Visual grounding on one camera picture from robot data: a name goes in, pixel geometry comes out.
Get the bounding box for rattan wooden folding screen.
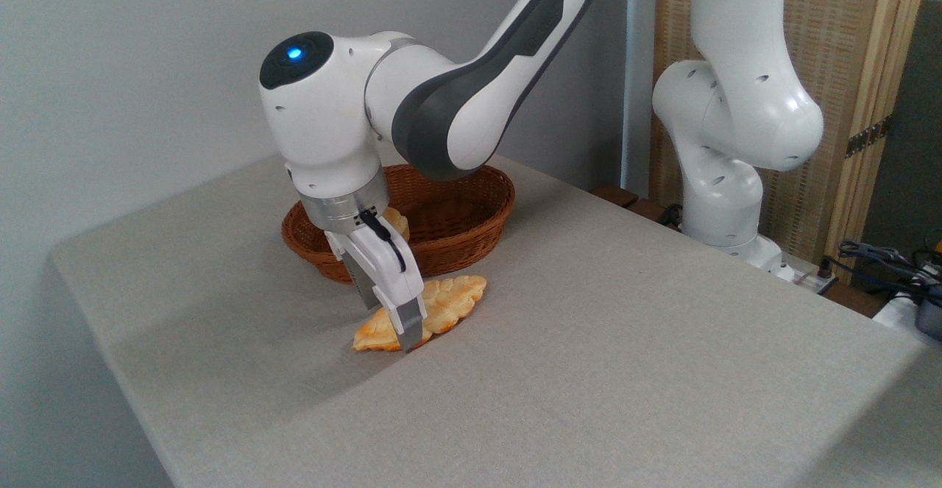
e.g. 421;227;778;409
651;0;932;283

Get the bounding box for dark tangled cables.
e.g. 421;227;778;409
826;238;942;306

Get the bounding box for large golden bread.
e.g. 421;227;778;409
352;275;488;353

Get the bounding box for small golden bread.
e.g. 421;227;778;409
382;207;411;243

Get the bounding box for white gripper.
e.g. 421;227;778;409
324;211;432;354

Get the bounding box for white power strip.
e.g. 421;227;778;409
779;266;840;296

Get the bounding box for brown wicker basket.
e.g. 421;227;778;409
281;163;516;286

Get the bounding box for metal screen hinge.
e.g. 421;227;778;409
845;116;893;159

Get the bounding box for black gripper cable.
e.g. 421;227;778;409
358;209;408;275

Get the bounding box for brown wooden foot block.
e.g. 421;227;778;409
590;185;640;210
626;199;669;224

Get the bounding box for white vertical pole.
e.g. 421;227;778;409
620;0;658;199

